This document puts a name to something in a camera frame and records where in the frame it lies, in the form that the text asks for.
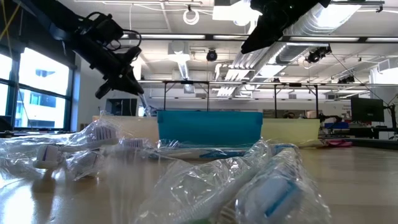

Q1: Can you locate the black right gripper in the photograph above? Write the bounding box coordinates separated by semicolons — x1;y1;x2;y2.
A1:
241;0;296;55

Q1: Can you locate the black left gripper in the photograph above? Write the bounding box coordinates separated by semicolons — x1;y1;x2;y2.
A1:
73;15;146;100

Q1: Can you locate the black cabinet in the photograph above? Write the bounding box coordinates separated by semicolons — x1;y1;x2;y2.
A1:
104;98;138;117

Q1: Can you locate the orange plastic bin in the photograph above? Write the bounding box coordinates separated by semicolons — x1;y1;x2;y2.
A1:
92;114;161;144

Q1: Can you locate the wrapped purple toothbrush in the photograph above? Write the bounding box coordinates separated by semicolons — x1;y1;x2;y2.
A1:
118;136;156;153
58;116;122;150
0;136;65;172
63;149;103;181

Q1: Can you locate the ceiling light strip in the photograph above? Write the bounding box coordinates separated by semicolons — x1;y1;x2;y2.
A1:
136;34;206;40
284;36;361;43

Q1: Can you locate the large window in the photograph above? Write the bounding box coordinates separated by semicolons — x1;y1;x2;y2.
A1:
0;46;75;131

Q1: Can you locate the small teal plastic bin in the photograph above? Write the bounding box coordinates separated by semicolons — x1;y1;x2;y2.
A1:
157;110;264;149

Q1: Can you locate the yellow plastic bin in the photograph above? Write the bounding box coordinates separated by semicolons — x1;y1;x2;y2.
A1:
260;117;321;146

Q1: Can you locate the wrapped blue toothbrush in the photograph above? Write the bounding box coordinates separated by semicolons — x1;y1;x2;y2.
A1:
234;142;333;224
146;146;252;161

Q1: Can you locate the black computer monitor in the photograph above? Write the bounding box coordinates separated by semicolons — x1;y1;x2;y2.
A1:
350;96;385;123

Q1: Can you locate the magenta cloth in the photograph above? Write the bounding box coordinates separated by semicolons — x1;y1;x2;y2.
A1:
325;139;354;148

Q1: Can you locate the wrapped green toothbrush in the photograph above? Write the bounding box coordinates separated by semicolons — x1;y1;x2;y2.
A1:
133;139;271;224

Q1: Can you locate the white ceiling duct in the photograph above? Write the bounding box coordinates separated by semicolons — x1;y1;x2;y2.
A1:
167;40;192;81

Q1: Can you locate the black background rig frame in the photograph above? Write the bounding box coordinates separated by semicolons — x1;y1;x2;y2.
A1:
163;80;211;113
272;82;320;119

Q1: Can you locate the black overhead camera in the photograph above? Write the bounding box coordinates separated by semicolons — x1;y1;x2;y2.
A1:
304;45;333;65

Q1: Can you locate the white cable coil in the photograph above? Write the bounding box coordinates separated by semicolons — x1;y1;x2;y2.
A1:
182;8;200;26

